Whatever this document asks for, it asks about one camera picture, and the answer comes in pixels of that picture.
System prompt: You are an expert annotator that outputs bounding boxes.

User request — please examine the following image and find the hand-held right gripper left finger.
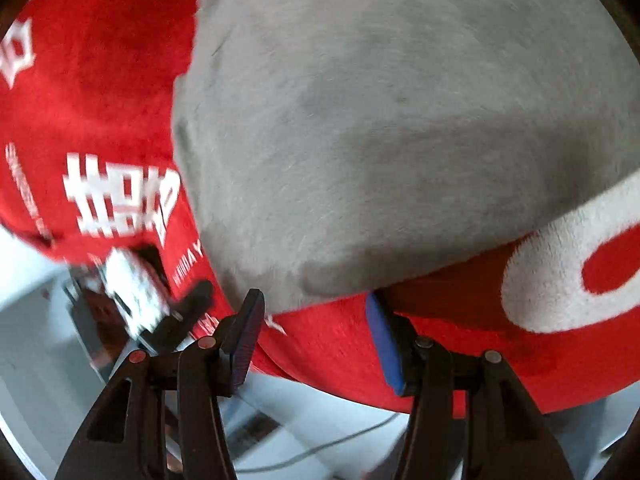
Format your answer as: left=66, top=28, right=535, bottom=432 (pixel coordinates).
left=54, top=288, right=266, bottom=480

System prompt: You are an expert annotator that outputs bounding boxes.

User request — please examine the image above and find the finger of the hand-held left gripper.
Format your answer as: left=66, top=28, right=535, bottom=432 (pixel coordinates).
left=150, top=280, right=215, bottom=356

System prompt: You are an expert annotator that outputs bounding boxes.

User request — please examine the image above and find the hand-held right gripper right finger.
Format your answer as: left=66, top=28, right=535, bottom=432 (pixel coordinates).
left=365, top=292, right=573, bottom=480

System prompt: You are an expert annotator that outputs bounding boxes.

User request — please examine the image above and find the grey knit sweater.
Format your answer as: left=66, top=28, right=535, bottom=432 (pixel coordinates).
left=171, top=0, right=640, bottom=313

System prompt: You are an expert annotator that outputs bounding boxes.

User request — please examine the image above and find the red printed blanket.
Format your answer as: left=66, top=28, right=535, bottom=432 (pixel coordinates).
left=0, top=0, right=640, bottom=416

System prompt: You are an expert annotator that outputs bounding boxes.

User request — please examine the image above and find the grey cable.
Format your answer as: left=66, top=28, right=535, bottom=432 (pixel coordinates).
left=235, top=412, right=401, bottom=473

